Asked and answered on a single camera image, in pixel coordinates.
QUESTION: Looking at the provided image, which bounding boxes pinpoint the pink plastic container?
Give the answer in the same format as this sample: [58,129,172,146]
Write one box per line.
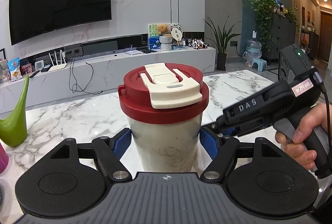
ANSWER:
[0,143,10,175]

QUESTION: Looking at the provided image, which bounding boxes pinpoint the pink box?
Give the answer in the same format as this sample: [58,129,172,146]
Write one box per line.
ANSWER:
[20,63,33,76]

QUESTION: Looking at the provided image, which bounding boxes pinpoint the patterned clear packet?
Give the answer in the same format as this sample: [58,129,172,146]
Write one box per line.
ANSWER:
[0,59,10,84]

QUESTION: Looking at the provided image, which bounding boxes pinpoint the white router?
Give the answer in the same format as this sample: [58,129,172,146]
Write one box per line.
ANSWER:
[48,50,67,72]

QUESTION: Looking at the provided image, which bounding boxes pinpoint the black wall television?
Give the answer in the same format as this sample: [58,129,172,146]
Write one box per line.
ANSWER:
[9,0,113,46]

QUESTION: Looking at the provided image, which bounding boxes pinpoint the person's right hand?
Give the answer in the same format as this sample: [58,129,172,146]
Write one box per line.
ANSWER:
[275,102,332,171]

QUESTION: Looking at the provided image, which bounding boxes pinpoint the green step stool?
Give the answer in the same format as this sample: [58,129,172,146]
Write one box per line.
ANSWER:
[245,58,268,69]

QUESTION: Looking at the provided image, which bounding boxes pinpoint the green watering can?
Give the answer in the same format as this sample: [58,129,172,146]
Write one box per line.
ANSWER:
[0,75,30,147]

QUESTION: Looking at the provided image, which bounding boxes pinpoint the white marble television console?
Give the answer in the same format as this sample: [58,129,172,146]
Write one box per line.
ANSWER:
[0,38,217,115]

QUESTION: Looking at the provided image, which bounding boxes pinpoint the cream tumbler with red lid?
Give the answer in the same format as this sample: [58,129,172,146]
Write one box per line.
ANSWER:
[117,62,210,173]

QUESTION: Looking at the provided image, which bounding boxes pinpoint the leafy pothos plant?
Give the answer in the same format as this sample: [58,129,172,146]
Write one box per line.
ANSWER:
[250,0,280,52]

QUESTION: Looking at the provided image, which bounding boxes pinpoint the white hand fan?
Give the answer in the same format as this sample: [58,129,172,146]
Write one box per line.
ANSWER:
[171,27,183,46]

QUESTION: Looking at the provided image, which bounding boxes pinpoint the grey drawer cabinet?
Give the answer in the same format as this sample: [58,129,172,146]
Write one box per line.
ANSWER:
[265,13,298,65]

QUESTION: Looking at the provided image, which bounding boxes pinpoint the blue snack bag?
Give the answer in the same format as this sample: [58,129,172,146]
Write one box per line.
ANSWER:
[7,58,22,82]

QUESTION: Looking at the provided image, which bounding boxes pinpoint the blue flower painting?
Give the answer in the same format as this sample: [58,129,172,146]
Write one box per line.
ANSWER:
[148,23,163,50]

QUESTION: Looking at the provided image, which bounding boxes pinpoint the small leafy plant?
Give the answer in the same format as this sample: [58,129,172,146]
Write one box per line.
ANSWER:
[284,8,299,25]

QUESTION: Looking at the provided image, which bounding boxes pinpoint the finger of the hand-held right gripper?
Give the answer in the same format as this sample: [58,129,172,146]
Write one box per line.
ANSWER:
[211,114,235,137]

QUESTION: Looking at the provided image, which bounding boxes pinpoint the long-leaf potted plant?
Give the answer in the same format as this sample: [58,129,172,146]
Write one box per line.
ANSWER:
[203,16,242,71]

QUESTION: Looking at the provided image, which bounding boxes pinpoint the black power cable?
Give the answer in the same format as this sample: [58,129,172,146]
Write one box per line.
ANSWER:
[68,57,103,95]

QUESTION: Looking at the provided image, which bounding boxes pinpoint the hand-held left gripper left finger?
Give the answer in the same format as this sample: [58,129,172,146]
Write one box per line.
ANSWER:
[38,128,132,182]

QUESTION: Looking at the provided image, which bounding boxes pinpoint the large clear water jug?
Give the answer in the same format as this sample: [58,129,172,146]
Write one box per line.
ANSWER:
[242,30,262,63]

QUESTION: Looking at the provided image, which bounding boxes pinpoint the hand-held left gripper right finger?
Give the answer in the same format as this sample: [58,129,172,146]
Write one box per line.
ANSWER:
[200,126,294,181]

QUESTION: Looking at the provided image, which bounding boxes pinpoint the grey ribbed pot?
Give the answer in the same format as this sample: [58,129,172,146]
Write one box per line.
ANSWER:
[159,35,173,51]

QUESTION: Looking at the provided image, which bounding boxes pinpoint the black white cow figurines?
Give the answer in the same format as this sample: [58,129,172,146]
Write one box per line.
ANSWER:
[185,38,209,50]

